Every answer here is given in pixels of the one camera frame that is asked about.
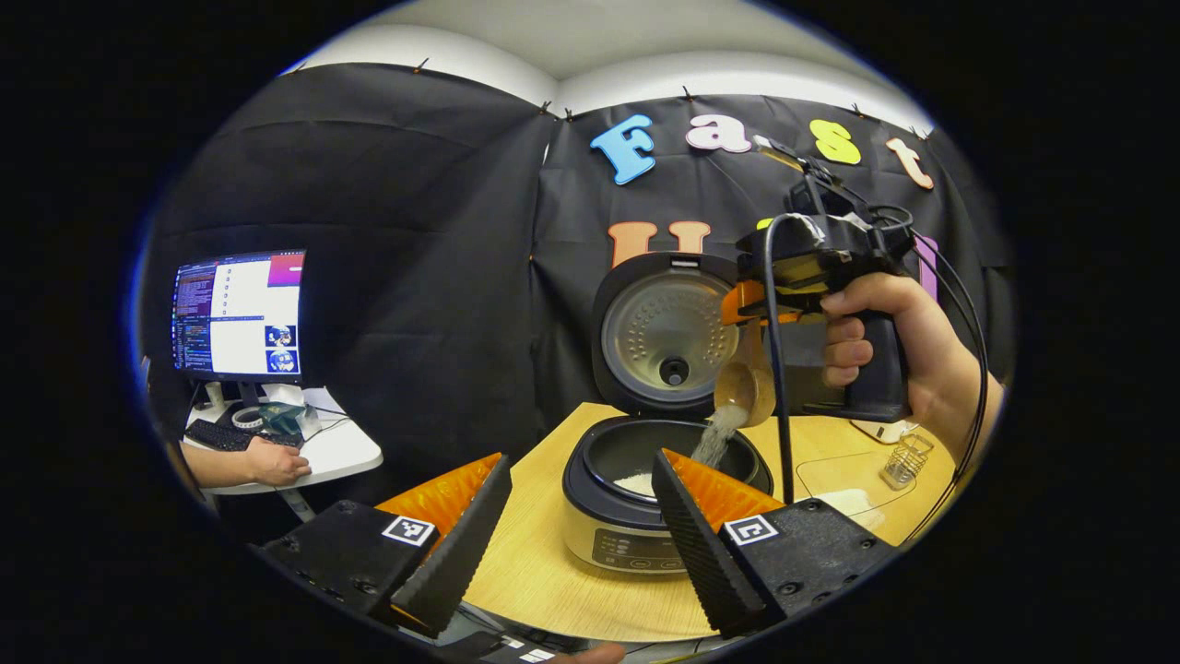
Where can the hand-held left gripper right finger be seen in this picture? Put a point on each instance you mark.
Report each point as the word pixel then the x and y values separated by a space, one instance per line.
pixel 701 553

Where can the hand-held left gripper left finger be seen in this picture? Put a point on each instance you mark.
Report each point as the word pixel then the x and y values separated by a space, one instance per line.
pixel 461 553

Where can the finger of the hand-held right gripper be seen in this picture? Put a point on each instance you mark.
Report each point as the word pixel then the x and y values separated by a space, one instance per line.
pixel 742 302

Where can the grey rice cooker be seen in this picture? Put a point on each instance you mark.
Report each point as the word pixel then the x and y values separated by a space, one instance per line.
pixel 664 332

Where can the wooden spoon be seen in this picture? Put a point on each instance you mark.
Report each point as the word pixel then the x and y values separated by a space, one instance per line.
pixel 745 392

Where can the white rice heap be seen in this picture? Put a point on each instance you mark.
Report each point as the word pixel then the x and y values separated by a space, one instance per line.
pixel 636 483
pixel 843 503

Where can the clear glass rice dish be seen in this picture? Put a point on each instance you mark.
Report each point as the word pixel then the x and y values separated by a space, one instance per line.
pixel 857 475

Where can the white rice spoonful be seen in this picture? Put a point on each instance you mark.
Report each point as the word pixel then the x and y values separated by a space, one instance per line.
pixel 721 438

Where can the white side table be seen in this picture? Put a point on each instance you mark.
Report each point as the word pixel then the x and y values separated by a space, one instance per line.
pixel 346 452

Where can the teal object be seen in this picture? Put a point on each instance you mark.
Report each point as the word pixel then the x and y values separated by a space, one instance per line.
pixel 281 417

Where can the white tape roll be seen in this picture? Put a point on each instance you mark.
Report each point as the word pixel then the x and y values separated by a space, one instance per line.
pixel 247 419

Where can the black keyboard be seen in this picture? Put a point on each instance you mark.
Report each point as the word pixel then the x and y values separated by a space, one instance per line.
pixel 217 433

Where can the computer monitor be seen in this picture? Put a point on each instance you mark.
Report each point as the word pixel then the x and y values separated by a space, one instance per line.
pixel 244 318

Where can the black backdrop cloth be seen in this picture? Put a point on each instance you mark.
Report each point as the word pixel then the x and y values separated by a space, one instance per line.
pixel 415 231

